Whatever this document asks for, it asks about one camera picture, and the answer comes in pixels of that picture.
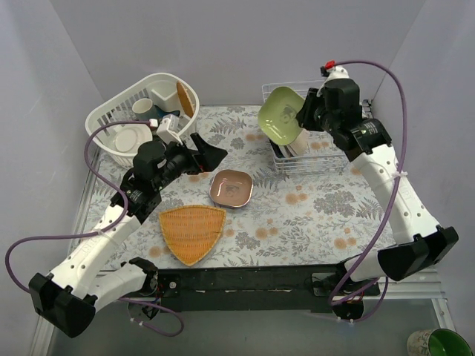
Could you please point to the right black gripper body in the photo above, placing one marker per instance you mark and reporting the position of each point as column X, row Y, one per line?
column 306, row 115

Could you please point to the pink square bowl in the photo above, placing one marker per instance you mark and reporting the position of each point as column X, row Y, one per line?
column 231, row 185

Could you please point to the white wire dish rack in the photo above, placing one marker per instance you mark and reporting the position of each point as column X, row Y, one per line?
column 322, row 155

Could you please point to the black base frame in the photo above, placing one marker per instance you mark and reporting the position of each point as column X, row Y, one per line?
column 265, row 288

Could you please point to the woven bamboo tray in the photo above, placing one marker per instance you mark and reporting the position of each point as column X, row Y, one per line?
column 192, row 231

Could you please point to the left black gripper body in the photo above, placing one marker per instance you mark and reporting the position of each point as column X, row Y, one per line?
column 197, row 159

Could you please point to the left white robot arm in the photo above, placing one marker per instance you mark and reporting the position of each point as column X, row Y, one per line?
column 72, row 293

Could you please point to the blue striped plate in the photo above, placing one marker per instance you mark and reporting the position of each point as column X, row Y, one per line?
column 283, row 152

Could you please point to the purple square bowl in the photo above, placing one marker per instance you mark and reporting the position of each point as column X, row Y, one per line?
column 231, row 205

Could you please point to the white plastic basket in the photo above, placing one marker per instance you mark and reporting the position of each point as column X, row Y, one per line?
column 119, row 109

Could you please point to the green square bowl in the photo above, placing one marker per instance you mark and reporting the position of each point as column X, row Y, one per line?
column 277, row 116

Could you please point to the green floral mug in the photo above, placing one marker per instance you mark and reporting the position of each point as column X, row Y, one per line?
column 437, row 342

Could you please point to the blue star dish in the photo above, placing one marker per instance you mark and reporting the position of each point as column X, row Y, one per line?
column 160, row 113

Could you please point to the white plate in basket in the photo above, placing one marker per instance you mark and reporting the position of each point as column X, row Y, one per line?
column 128, row 138

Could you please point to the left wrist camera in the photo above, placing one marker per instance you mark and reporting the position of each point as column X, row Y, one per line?
column 166, row 128

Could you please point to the woven coaster in basket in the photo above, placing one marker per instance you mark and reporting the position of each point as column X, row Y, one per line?
column 185, row 100

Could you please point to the floral table mat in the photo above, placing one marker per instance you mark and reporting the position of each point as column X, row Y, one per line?
column 291, row 219

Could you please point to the white cup in basket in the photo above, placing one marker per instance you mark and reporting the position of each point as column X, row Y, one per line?
column 142, row 109

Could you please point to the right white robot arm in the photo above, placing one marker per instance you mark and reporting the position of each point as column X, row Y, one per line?
column 420, row 241

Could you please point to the white square container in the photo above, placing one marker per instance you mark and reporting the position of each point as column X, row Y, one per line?
column 164, row 94

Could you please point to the beige square bowl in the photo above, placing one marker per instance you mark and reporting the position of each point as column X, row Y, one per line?
column 299, row 146

